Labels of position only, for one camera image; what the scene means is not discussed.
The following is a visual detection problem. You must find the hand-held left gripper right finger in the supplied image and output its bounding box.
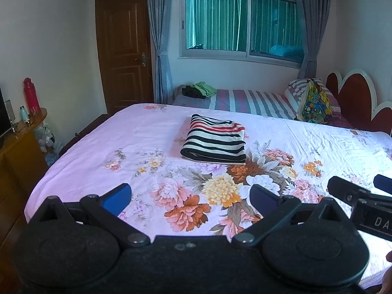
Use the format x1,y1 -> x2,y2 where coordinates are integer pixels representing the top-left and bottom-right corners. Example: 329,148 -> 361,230
231,184 -> 357,248

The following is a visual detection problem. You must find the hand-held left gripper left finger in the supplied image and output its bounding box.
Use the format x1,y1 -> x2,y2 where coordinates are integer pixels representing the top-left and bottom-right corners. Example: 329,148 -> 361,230
29,183 -> 151,248

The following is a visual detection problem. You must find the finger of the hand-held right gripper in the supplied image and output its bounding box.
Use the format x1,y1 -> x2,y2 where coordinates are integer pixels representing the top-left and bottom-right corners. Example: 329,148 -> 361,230
374,174 -> 392,195
327,176 -> 373,206

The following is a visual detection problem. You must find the striped knit sweater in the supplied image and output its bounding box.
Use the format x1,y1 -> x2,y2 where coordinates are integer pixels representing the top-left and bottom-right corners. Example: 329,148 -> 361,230
180,114 -> 247,166

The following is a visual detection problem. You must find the person's right hand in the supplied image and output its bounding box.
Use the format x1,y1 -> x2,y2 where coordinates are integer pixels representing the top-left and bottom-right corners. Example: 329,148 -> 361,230
379,249 -> 392,294

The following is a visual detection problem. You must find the pink floral bed sheet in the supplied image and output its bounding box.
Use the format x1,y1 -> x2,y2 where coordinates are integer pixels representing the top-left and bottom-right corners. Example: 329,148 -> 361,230
24,102 -> 392,289

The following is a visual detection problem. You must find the colourful patterned pillow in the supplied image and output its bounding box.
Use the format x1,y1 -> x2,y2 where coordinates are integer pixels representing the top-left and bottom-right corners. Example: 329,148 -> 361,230
295,78 -> 333,125

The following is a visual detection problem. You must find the red scalloped headboard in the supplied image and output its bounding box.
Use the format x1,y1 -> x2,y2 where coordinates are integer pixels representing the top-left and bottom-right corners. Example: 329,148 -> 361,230
325,69 -> 392,137

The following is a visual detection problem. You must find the clear plastic bag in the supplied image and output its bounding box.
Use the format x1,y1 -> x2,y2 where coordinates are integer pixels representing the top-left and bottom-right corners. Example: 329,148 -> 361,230
33,122 -> 63,168

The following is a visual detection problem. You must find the bed with striped sheet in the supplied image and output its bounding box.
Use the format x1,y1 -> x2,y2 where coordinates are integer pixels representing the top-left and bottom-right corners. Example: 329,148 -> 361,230
170,84 -> 353,129

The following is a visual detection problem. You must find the wooden cabinet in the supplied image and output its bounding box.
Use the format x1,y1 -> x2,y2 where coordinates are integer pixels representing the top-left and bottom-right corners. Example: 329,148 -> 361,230
0,107 -> 50,282

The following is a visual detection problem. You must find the striped pillow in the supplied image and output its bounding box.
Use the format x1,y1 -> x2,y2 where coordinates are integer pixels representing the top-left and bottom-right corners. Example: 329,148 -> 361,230
284,79 -> 341,114

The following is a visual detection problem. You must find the green cloth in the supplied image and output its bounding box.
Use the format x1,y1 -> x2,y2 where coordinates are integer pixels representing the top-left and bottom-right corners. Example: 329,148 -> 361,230
191,81 -> 218,97

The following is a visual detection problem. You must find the dark cloth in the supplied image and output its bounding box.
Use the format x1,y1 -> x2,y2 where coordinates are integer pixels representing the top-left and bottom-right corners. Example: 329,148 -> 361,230
181,86 -> 208,100

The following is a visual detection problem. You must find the red water bottle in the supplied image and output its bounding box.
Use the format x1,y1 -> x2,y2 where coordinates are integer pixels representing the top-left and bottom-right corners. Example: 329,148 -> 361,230
23,77 -> 42,116

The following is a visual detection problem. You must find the black television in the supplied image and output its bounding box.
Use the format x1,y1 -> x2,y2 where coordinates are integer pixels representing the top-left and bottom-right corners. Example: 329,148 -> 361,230
0,87 -> 13,140

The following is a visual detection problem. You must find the brown wooden door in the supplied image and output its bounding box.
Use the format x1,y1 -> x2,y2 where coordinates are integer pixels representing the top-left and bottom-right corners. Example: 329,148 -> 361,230
95,0 -> 154,116

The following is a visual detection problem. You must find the teal cloth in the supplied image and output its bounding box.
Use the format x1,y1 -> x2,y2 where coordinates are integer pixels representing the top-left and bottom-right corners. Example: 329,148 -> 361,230
269,44 -> 304,57

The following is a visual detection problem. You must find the grey curtain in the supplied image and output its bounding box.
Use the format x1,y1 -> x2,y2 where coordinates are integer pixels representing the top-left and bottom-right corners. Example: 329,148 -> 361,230
145,0 -> 174,105
294,0 -> 333,82

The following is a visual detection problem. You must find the window with white frame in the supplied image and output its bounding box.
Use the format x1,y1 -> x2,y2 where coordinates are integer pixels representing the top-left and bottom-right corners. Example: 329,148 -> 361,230
178,0 -> 307,65

